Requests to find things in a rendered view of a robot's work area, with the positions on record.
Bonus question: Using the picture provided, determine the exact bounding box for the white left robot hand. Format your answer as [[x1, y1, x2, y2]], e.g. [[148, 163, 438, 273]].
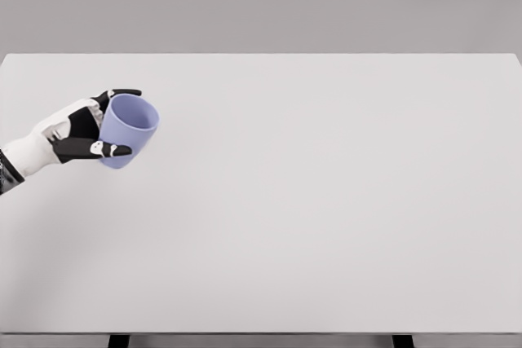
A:
[[29, 88, 143, 165]]

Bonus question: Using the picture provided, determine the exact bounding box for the light blue plastic cup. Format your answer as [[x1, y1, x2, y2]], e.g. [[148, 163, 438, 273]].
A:
[[97, 94, 161, 170]]

